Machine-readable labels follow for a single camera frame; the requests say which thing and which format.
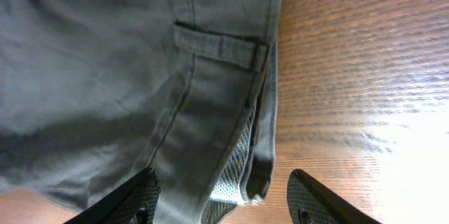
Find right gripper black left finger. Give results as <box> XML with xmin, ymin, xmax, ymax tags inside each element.
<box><xmin>65</xmin><ymin>168</ymin><xmax>161</xmax><ymax>224</ymax></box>

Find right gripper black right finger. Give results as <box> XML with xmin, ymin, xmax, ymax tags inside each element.
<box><xmin>287</xmin><ymin>169</ymin><xmax>380</xmax><ymax>224</ymax></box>

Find grey shorts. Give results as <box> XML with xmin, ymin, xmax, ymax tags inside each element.
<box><xmin>1</xmin><ymin>0</ymin><xmax>281</xmax><ymax>223</ymax></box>

